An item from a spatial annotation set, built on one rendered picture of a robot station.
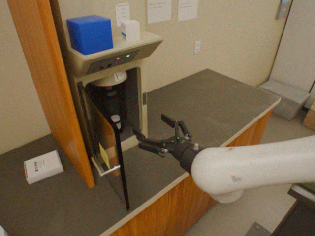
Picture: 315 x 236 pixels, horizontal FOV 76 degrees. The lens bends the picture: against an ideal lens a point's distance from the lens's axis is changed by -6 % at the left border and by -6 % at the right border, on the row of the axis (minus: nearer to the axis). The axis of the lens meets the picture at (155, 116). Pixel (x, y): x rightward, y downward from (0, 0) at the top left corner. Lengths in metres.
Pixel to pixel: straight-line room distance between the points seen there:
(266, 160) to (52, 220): 0.79
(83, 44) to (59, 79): 0.12
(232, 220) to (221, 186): 1.57
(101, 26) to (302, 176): 0.61
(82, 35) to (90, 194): 0.64
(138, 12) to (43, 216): 0.87
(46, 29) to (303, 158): 0.65
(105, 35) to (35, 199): 0.73
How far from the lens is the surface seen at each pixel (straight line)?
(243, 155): 0.48
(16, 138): 1.35
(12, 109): 1.26
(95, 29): 0.66
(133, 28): 0.76
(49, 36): 0.64
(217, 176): 0.47
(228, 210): 2.08
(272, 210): 2.23
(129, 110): 1.14
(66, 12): 0.74
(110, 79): 0.90
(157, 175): 1.00
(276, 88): 3.45
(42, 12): 0.63
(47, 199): 1.03
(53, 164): 1.09
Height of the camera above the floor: 1.72
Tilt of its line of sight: 36 degrees down
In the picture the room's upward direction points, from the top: straight up
